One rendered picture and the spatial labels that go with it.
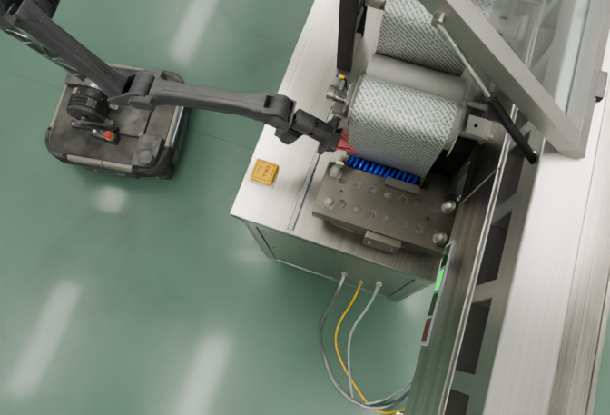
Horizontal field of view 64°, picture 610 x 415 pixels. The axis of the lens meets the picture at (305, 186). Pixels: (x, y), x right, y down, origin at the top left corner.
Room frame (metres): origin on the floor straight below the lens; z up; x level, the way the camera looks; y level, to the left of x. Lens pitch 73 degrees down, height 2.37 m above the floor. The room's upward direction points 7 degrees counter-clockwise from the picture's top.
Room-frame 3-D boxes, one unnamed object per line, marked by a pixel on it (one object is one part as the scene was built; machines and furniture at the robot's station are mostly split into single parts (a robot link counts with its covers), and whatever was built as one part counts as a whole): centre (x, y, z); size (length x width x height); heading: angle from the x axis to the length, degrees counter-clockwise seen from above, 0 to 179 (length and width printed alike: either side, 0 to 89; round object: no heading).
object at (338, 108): (0.61, -0.14, 1.05); 0.06 x 0.05 x 0.31; 64
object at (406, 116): (0.63, -0.32, 1.16); 0.39 x 0.23 x 0.51; 154
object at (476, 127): (0.43, -0.43, 1.28); 0.06 x 0.05 x 0.02; 64
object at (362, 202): (0.33, -0.22, 1.00); 0.40 x 0.16 x 0.06; 64
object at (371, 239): (0.24, -0.20, 0.96); 0.10 x 0.03 x 0.11; 64
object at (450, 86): (0.62, -0.32, 1.17); 0.26 x 0.12 x 0.12; 64
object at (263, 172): (0.52, 0.12, 0.91); 0.07 x 0.07 x 0.02; 64
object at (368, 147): (0.46, -0.24, 1.11); 0.23 x 0.01 x 0.18; 64
